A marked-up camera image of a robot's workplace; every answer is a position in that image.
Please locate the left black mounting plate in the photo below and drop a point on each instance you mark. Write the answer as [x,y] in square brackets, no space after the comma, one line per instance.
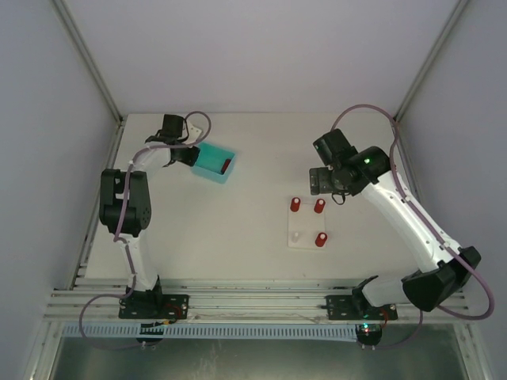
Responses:
[144,305]

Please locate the black mounting plate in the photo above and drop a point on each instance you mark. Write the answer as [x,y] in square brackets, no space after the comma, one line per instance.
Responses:
[144,305]
[343,308]

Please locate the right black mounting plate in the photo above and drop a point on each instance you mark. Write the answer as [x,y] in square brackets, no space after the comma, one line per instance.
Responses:
[343,308]

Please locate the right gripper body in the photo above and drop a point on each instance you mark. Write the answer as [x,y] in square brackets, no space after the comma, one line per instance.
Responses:
[318,180]

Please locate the white peg base plate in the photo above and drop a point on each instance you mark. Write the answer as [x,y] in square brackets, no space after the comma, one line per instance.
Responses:
[304,226]

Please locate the white slotted cable duct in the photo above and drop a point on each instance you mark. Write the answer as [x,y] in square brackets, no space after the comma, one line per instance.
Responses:
[345,333]

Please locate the left aluminium corner post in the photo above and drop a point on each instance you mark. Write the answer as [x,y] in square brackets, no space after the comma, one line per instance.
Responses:
[63,12]

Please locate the aluminium corner post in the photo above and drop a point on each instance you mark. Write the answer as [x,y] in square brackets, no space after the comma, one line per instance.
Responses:
[441,39]
[63,12]

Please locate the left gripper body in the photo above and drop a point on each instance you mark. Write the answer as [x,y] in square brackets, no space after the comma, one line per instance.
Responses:
[189,155]

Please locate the long red spring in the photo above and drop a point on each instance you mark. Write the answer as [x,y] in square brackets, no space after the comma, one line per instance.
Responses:
[295,204]

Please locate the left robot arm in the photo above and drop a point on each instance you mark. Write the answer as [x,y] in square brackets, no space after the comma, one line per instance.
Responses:
[125,210]

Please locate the teal plastic bin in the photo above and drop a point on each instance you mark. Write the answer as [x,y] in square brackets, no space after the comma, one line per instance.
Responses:
[210,162]

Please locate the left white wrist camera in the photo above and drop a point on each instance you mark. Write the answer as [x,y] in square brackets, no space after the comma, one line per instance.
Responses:
[192,133]

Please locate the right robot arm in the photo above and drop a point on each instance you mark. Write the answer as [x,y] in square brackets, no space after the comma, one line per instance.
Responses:
[443,265]

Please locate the large red spring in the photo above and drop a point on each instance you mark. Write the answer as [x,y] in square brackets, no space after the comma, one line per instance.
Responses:
[319,206]

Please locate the aluminium rail frame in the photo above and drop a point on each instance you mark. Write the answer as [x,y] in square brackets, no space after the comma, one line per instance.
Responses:
[226,245]

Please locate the short red spring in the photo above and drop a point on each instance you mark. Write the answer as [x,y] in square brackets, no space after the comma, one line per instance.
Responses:
[321,239]

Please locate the right aluminium corner post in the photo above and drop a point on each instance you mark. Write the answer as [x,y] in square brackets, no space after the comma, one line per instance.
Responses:
[441,39]

